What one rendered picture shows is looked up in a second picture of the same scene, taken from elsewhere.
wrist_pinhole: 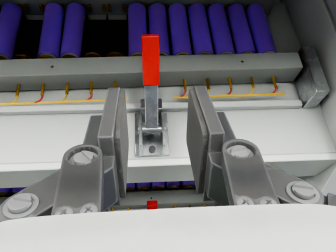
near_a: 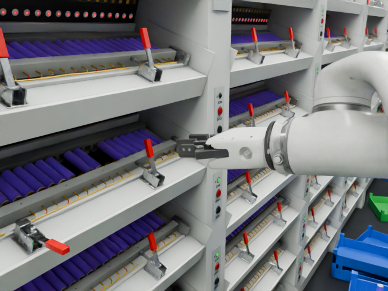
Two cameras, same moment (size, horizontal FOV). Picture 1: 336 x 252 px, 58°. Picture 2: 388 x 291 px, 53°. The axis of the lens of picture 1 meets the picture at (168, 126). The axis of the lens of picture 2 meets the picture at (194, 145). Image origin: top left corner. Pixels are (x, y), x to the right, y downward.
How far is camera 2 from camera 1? 61 cm
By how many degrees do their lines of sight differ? 50
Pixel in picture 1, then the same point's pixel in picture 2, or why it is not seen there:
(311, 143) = (196, 165)
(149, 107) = (153, 165)
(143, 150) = (155, 186)
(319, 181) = (204, 183)
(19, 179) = (118, 222)
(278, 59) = (168, 142)
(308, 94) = not seen: hidden behind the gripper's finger
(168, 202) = (146, 245)
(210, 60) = not seen: hidden behind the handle
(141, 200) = (134, 250)
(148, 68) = (150, 150)
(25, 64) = (92, 172)
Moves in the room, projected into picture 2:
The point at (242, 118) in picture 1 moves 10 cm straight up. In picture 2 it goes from (171, 167) to (171, 120)
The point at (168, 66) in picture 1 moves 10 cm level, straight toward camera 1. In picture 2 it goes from (140, 156) to (178, 167)
